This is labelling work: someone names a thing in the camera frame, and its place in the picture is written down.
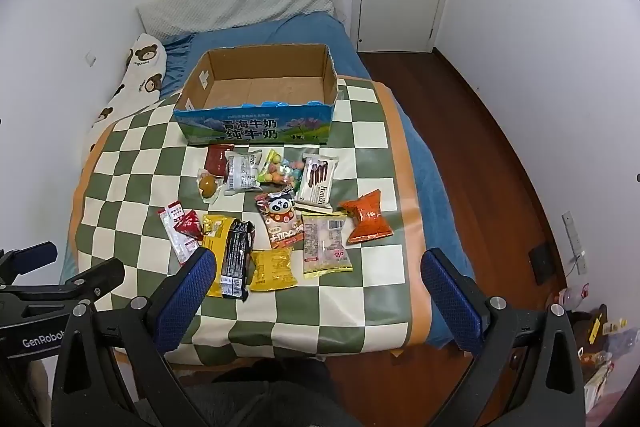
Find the panda print snack packet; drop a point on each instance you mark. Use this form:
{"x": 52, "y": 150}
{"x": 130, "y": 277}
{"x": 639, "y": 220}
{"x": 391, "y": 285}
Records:
{"x": 281, "y": 219}

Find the white red strip packet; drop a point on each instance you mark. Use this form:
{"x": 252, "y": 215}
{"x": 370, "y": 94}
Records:
{"x": 175, "y": 234}

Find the brown egg packet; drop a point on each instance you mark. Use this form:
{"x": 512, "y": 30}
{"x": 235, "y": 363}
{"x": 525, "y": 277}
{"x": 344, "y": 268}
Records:
{"x": 207, "y": 187}

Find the white power strip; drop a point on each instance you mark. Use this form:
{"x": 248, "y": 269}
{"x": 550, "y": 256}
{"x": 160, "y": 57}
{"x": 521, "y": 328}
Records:
{"x": 575, "y": 243}

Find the dark red snack packet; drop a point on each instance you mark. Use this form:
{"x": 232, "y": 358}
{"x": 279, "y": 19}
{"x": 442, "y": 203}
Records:
{"x": 217, "y": 158}

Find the grey white pillow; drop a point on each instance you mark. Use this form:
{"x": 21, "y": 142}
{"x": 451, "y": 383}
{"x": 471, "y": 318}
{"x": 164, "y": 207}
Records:
{"x": 240, "y": 2}

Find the cardboard box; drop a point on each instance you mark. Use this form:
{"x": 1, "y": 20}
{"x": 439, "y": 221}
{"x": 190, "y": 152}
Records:
{"x": 260, "y": 92}

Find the colourful candy bag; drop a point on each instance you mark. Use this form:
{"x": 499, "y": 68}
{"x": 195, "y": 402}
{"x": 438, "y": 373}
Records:
{"x": 280, "y": 172}

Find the bear print pillow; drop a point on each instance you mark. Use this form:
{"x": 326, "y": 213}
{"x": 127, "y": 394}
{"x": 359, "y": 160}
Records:
{"x": 135, "y": 82}

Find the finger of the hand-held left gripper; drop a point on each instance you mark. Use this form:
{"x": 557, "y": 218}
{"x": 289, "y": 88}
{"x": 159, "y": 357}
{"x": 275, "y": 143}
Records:
{"x": 100, "y": 277}
{"x": 35, "y": 254}

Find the cluttered dark side table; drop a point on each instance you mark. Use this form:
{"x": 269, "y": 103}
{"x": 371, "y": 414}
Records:
{"x": 597, "y": 347}

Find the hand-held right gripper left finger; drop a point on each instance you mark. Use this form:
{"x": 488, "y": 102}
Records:
{"x": 187, "y": 297}

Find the small red snack packet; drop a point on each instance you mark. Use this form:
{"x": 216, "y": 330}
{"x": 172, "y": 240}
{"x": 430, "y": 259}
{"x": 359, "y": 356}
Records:
{"x": 189, "y": 224}

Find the white wall socket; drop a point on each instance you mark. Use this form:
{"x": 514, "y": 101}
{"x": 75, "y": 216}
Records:
{"x": 90, "y": 58}

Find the black snack packet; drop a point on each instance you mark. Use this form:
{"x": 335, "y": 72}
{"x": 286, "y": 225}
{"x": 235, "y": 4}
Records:
{"x": 235, "y": 262}

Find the clear plastic bottle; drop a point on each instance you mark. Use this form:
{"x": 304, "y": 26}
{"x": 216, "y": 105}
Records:
{"x": 570, "y": 297}

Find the orange snack packet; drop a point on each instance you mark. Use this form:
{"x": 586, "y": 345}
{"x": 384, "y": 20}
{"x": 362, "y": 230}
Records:
{"x": 367, "y": 222}

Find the black floor socket box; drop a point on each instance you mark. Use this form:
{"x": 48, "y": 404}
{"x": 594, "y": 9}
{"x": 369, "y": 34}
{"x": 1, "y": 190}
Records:
{"x": 545, "y": 264}

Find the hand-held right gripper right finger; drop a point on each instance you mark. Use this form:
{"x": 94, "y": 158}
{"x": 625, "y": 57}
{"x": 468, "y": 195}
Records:
{"x": 450, "y": 297}

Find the pale pink snack packet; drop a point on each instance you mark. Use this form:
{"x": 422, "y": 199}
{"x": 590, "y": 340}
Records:
{"x": 325, "y": 244}

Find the green white checkered blanket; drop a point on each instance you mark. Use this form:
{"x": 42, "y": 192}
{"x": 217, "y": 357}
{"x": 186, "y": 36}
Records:
{"x": 350, "y": 147}

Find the clear white labelled snack packet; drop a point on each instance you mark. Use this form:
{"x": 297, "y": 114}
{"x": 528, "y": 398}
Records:
{"x": 242, "y": 172}

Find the white chocolate stick packet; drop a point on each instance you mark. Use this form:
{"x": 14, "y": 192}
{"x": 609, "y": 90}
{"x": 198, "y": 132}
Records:
{"x": 317, "y": 184}

